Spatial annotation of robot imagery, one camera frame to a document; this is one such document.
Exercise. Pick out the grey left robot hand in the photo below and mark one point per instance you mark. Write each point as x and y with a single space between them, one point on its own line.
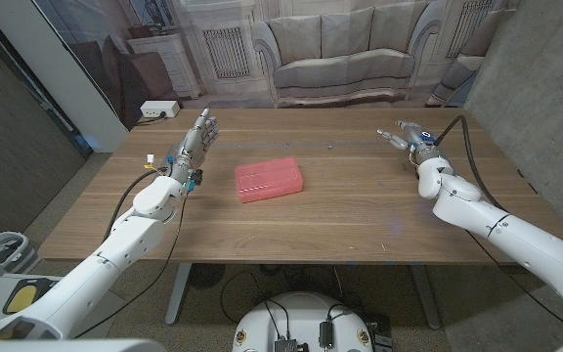
191 146

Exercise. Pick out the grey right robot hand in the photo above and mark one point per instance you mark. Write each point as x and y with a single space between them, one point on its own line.
420 142

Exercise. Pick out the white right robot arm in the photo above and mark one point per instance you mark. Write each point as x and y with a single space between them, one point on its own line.
521 239

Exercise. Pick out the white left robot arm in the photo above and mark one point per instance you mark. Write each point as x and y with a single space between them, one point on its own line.
96 274

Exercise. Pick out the pink plastic case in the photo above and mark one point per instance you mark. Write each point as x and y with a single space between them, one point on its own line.
268 179

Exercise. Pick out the white power strip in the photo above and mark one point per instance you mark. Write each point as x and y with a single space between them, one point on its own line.
159 108

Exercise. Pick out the printed living room backdrop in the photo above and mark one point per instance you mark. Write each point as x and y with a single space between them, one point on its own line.
345 49

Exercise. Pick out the black round floor disc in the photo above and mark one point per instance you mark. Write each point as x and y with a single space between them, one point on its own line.
206 275

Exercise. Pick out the grey table leg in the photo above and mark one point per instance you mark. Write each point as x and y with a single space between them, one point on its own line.
427 298
179 293

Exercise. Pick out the black floor power strip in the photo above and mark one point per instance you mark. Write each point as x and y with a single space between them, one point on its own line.
382 337

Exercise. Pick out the white robot torso base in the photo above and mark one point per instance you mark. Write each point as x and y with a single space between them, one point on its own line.
303 320

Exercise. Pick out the black adapter on torso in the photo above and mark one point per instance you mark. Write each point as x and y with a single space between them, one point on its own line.
326 335

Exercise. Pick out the yellow and black pad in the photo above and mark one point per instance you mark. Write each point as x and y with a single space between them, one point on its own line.
20 298

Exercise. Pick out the white robot chest edge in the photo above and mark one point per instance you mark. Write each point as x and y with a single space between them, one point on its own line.
66 346

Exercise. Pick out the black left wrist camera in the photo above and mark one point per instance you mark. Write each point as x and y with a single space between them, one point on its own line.
196 177

